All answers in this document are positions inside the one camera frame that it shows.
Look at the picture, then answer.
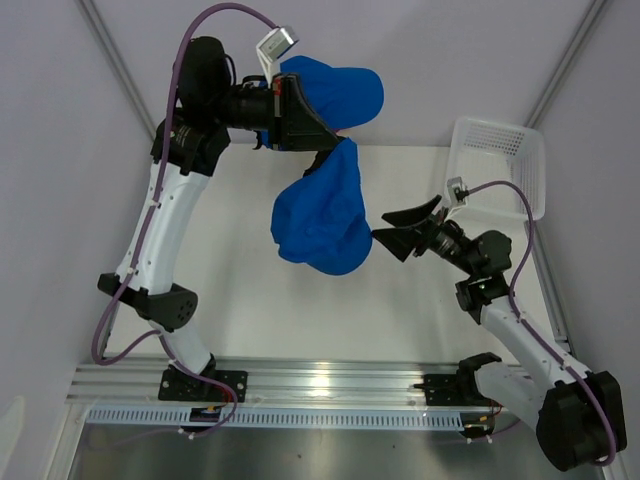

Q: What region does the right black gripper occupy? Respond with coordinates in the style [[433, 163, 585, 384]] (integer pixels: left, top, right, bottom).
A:
[[371, 195, 478, 278]]

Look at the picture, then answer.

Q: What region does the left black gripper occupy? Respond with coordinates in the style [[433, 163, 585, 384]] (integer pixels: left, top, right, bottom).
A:
[[210, 72, 342, 152]]

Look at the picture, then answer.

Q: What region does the blue baseball cap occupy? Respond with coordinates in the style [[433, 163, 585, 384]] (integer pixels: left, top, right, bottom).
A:
[[270, 138, 373, 276], [272, 56, 384, 152]]

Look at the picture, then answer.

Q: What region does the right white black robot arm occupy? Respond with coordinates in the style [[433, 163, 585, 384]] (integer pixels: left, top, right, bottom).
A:
[[372, 196, 627, 471]]

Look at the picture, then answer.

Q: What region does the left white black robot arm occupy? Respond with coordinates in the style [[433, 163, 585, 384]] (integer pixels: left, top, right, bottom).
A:
[[98, 27, 340, 401]]

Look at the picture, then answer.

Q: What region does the white perforated plastic basket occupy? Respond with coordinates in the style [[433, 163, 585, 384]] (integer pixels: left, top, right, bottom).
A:
[[444, 117, 546, 222]]

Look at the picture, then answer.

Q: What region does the right corner aluminium profile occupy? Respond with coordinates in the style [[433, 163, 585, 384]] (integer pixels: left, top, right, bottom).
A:
[[524, 0, 615, 129]]

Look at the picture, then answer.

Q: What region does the corner aluminium profile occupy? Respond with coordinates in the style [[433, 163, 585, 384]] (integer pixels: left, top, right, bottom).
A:
[[74, 0, 157, 142], [524, 0, 615, 129]]

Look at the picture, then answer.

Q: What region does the left corner aluminium profile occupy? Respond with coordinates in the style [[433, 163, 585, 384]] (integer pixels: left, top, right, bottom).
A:
[[74, 0, 157, 142]]

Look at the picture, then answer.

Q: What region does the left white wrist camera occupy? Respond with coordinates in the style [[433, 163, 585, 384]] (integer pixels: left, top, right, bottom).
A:
[[256, 26, 299, 85]]

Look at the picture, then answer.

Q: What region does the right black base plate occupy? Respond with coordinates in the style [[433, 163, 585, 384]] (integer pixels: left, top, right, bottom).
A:
[[412, 373, 498, 407]]

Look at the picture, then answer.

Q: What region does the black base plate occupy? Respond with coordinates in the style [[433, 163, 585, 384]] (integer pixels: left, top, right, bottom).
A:
[[158, 366, 249, 403], [412, 373, 498, 407]]

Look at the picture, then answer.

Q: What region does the aluminium extrusion rail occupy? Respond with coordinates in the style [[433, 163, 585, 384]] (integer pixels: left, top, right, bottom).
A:
[[64, 353, 612, 414]]

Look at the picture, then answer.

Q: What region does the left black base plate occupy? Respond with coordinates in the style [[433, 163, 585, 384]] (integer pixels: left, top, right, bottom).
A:
[[158, 366, 249, 403]]

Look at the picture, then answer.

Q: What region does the white slotted cable duct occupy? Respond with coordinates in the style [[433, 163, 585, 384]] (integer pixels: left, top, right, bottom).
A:
[[86, 405, 464, 432]]

